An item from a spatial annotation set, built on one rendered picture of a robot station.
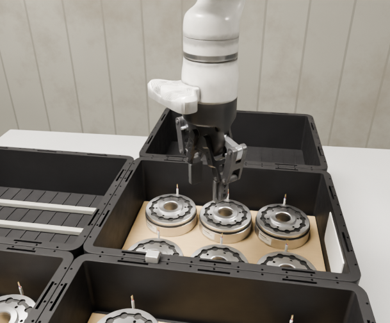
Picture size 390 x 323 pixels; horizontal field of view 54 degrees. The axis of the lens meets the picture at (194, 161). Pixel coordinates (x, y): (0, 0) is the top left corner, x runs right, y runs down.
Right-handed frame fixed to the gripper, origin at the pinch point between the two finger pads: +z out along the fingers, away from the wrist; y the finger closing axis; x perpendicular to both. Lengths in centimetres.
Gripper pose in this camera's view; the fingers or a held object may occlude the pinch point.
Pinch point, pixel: (207, 182)
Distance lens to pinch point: 58.4
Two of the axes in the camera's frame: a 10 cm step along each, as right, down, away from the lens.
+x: -8.1, 2.8, -5.1
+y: -5.8, -4.0, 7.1
